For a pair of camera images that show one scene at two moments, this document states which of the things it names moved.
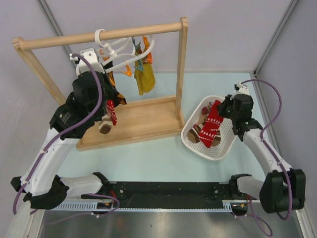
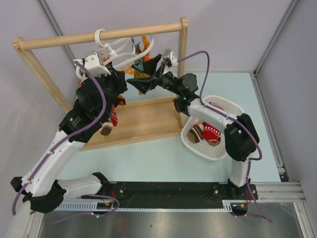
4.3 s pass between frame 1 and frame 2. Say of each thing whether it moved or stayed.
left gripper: moved
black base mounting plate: stayed
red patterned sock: stayed
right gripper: moved
